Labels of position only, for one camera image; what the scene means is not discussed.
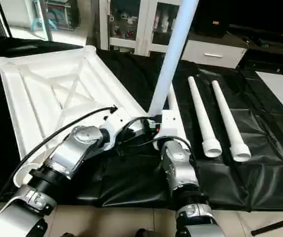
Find white plastic table leg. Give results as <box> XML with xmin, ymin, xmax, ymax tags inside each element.
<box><xmin>187</xmin><ymin>76</ymin><xmax>223</xmax><ymax>159</ymax></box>
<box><xmin>211</xmin><ymin>79</ymin><xmax>252</xmax><ymax>163</ymax></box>
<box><xmin>147</xmin><ymin>0</ymin><xmax>200</xmax><ymax>117</ymax></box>
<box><xmin>167</xmin><ymin>83</ymin><xmax>182</xmax><ymax>115</ymax></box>

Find white plastic table top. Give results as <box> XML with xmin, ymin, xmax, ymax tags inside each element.
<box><xmin>0</xmin><ymin>45</ymin><xmax>153</xmax><ymax>188</ymax></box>

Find black work surface mat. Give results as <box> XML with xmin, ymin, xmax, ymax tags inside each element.
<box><xmin>0</xmin><ymin>34</ymin><xmax>283</xmax><ymax>213</ymax></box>

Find white drawer unit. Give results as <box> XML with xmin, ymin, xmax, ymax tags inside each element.
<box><xmin>181</xmin><ymin>39</ymin><xmax>248</xmax><ymax>70</ymax></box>

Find white glass door cabinet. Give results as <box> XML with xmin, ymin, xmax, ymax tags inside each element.
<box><xmin>99</xmin><ymin>0</ymin><xmax>182</xmax><ymax>56</ymax></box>

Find black equipment box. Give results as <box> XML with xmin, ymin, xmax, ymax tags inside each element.
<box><xmin>196</xmin><ymin>0</ymin><xmax>232</xmax><ymax>38</ymax></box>

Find colourful background box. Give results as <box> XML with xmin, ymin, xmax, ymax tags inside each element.
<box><xmin>33</xmin><ymin>0</ymin><xmax>81</xmax><ymax>32</ymax></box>

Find black metal table leg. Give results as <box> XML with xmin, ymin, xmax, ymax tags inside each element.
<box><xmin>250</xmin><ymin>214</ymin><xmax>283</xmax><ymax>237</ymax></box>

